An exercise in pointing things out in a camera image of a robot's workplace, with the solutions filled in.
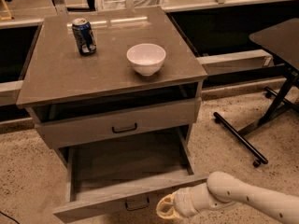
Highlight black rolling side table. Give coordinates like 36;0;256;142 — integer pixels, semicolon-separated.
213;18;299;167

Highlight grey railing beam right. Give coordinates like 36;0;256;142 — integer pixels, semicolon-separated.
197;49;274;76

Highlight black cable on floor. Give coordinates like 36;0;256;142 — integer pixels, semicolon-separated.
0;210;21;224

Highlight grey drawer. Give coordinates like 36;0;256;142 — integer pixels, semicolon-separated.
36;98;201;149
53;128;206;223

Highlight grey railing beam left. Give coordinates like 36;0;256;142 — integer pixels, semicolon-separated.
0;80;23;106

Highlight grey railing beam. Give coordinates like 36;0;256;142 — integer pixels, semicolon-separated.
197;49;274;76
0;80;23;106

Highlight blue soda can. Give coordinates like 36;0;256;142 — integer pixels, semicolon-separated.
72;18;96;55

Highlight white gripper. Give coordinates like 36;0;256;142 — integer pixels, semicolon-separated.
156;188;197;219

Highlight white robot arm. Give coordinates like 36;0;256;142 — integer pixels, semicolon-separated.
156;172;299;224

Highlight clear wire basket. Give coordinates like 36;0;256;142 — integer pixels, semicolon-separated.
96;0;167;11

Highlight white bowl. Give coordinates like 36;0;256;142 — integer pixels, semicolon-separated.
126;43;166;77

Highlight grey drawer cabinet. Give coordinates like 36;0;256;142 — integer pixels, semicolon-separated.
17;7;206;162

